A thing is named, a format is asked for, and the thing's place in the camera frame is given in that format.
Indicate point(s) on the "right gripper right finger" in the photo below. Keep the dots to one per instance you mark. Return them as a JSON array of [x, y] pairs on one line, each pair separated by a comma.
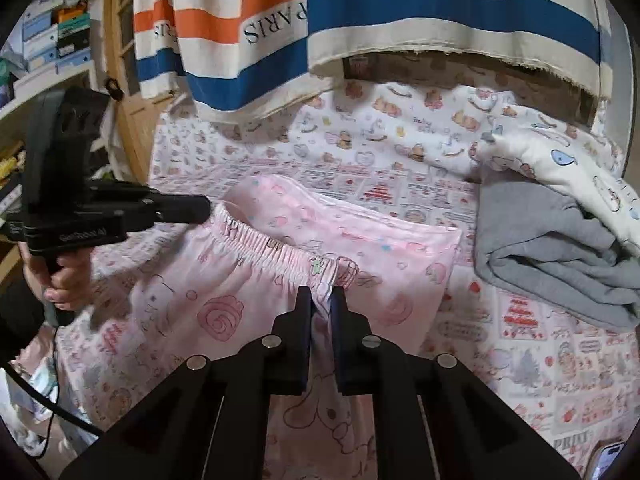
[[433, 418]]

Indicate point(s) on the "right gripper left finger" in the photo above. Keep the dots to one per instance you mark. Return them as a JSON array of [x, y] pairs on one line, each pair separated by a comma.
[[208, 419]]

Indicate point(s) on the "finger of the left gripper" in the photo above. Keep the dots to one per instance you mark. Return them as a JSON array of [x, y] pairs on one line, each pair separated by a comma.
[[187, 209]]

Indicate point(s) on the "pink cartoon print pants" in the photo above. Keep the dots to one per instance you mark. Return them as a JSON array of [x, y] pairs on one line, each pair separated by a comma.
[[174, 291]]

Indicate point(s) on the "person's left hand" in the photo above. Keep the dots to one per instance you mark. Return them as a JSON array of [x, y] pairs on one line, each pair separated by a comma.
[[69, 288]]

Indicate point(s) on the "wooden door with glass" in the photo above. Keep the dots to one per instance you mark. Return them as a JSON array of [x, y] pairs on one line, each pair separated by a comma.
[[135, 117]]

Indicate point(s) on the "pink strawberry print bedsheet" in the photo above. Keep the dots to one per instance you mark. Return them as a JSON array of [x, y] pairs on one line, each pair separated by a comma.
[[574, 383]]

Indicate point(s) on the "white storage shelf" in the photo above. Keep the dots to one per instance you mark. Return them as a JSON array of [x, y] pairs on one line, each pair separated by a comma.
[[55, 53]]

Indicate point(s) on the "smartphone on bed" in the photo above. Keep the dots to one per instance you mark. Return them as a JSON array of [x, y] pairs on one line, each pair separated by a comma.
[[602, 458]]

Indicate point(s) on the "striped Paris curtain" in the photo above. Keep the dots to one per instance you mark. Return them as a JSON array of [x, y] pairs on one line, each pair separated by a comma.
[[243, 60]]

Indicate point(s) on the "grey folded blanket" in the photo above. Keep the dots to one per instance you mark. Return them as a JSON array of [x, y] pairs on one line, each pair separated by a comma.
[[541, 244]]

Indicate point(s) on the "baby bear print sheet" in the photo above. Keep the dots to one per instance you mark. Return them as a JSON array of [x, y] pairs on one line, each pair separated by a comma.
[[367, 125]]

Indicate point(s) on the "white Hello Kitty pillow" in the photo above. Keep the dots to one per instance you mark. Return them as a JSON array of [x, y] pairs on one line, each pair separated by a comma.
[[562, 164]]

